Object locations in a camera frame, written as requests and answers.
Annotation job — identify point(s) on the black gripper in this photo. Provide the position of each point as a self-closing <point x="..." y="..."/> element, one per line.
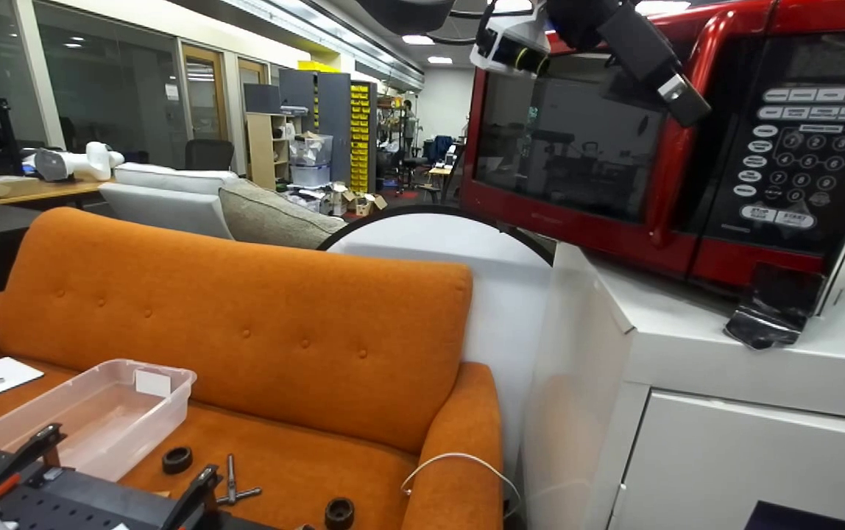
<point x="584" y="17"/>

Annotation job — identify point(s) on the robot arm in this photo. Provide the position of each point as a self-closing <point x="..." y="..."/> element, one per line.
<point x="401" y="13"/>

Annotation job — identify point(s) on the black plastic wrap piece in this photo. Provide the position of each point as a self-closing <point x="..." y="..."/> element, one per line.
<point x="776" y="310"/>

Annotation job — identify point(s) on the white round board black rim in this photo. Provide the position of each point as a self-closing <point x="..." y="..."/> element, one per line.
<point x="422" y="238"/>

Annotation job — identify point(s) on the yellow sign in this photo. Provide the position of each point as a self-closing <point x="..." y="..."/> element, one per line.
<point x="360" y="137"/>

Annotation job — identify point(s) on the dark grey tall cabinet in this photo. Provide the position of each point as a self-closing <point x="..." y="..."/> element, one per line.
<point x="323" y="106"/>

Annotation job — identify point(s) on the white cabinet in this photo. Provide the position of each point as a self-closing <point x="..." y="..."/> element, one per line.
<point x="735" y="443"/>

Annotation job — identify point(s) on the wooden shelf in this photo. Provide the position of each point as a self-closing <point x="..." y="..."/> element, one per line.
<point x="264" y="148"/>

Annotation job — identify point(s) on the grey sofa cushion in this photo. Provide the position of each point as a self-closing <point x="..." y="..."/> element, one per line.
<point x="276" y="215"/>

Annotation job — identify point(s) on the black office chair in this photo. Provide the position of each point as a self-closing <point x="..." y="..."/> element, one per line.
<point x="208" y="153"/>

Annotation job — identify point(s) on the orange fabric sofa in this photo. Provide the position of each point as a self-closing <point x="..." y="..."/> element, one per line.
<point x="245" y="323"/>

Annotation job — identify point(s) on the white sofa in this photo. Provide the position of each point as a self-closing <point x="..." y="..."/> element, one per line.
<point x="165" y="201"/>

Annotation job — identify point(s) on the black round knob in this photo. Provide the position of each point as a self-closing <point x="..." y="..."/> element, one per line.
<point x="339" y="513"/>

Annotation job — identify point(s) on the white paper rolls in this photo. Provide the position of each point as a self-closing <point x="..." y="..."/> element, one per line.
<point x="71" y="160"/>

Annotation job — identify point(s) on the metal T-shaped tool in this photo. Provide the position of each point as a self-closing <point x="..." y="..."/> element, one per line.
<point x="232" y="487"/>

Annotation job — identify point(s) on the wooden desk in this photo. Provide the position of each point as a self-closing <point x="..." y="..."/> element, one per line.
<point x="29" y="188"/>

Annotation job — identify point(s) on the clear plastic bin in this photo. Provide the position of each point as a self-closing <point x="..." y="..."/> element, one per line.
<point x="98" y="412"/>

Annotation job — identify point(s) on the black clamp device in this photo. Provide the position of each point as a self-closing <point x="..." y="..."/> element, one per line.
<point x="68" y="502"/>

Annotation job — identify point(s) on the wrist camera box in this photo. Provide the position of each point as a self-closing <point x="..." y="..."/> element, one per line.
<point x="511" y="48"/>

